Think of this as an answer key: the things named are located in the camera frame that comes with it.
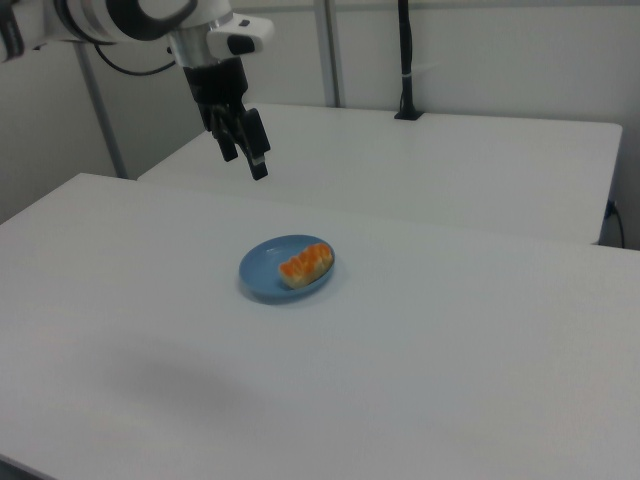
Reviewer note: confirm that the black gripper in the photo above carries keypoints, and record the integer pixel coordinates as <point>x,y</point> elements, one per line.
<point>217,87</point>

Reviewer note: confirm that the toy bread with orange crust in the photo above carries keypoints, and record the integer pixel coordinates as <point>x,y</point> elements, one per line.
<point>305,267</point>

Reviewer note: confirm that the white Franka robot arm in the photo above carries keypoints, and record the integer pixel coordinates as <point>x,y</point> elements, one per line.
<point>90,17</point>

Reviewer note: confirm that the blue oval plate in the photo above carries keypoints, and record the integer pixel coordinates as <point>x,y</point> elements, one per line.
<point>260,272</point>

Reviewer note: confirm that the white side table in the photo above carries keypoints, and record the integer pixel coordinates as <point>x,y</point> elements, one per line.
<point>425,170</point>

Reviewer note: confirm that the grey metal frame post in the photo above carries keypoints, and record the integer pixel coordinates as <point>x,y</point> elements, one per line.
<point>102,115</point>
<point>331,50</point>

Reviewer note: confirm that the black camera stand pole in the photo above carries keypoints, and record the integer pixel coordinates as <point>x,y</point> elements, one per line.
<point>407,45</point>

